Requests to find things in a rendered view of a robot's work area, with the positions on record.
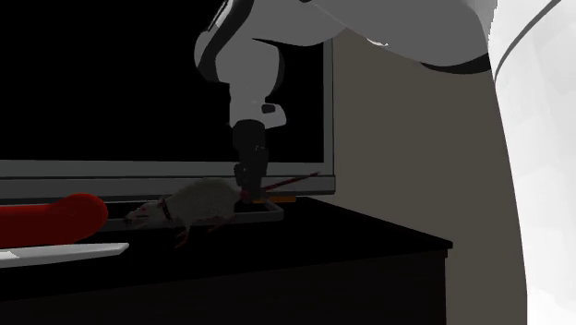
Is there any orange flat thing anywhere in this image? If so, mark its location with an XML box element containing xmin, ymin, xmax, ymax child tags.
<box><xmin>251</xmin><ymin>195</ymin><xmax>297</xmax><ymax>205</ymax></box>

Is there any white toy rat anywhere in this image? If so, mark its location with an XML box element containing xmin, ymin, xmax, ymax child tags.
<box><xmin>123</xmin><ymin>172</ymin><xmax>321</xmax><ymax>249</ymax></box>

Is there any black cabinet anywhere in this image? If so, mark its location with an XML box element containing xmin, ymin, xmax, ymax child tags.
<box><xmin>0</xmin><ymin>196</ymin><xmax>454</xmax><ymax>325</ymax></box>

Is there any grey framed television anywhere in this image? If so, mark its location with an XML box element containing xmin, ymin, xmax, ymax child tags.
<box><xmin>0</xmin><ymin>0</ymin><xmax>337</xmax><ymax>202</ymax></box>

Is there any red rounded cylinder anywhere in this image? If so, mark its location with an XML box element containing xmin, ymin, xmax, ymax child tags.
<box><xmin>0</xmin><ymin>192</ymin><xmax>110</xmax><ymax>250</ymax></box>

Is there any white flat slab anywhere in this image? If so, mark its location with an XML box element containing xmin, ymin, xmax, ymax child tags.
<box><xmin>0</xmin><ymin>242</ymin><xmax>131</xmax><ymax>271</ymax></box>

